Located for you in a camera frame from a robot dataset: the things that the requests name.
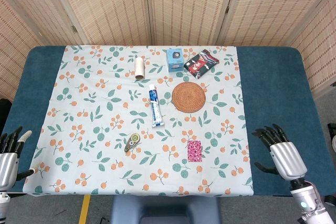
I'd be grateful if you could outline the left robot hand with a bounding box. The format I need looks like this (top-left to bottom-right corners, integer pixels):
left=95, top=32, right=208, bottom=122
left=0, top=126, right=40, bottom=192

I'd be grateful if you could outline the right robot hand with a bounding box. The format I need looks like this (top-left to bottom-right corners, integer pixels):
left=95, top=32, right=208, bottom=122
left=251, top=123, right=308, bottom=182

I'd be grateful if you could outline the pink patterned cloth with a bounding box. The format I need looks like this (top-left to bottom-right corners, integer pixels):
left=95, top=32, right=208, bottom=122
left=187, top=140, right=202, bottom=163

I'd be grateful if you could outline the black white equipment base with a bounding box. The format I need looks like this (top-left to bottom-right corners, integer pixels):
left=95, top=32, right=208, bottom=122
left=327, top=123, right=336, bottom=154

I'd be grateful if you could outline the yellow floor tape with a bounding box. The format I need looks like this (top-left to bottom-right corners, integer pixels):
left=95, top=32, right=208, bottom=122
left=78, top=194, right=91, bottom=224

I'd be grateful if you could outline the floral print tablecloth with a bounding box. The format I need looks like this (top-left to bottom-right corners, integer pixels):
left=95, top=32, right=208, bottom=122
left=22, top=45, right=255, bottom=198

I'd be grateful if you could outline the bamboo folding screen panel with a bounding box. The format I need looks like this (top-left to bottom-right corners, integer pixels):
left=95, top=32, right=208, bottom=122
left=47, top=0, right=153, bottom=46
left=0, top=0, right=44, bottom=101
left=0, top=0, right=79, bottom=46
left=288, top=0, right=336, bottom=99
left=217, top=0, right=336, bottom=47
left=144, top=0, right=238, bottom=46

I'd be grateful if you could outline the round woven rattan coaster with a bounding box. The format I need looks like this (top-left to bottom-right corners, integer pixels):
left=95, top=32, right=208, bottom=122
left=171, top=81, right=207, bottom=113

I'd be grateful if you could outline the blue-grey robot torso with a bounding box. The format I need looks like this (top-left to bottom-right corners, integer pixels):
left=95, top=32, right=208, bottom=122
left=109, top=196, right=222, bottom=224

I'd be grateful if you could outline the correction tape dispenser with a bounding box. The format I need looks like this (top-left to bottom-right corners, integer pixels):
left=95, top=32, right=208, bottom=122
left=124, top=133, right=141, bottom=153

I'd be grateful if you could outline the black red patterned box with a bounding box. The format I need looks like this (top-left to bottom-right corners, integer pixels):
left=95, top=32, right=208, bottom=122
left=183, top=49, right=220, bottom=80

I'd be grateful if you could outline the blue white toothpaste tube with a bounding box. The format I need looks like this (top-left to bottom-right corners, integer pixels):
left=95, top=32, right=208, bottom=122
left=148, top=84, right=164, bottom=128

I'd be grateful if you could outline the small blue cardboard box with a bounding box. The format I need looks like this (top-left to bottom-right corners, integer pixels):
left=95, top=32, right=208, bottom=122
left=166, top=48, right=184, bottom=73

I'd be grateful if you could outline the cardboard tube roll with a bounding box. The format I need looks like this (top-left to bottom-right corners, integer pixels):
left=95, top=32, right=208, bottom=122
left=134, top=57, right=146, bottom=80

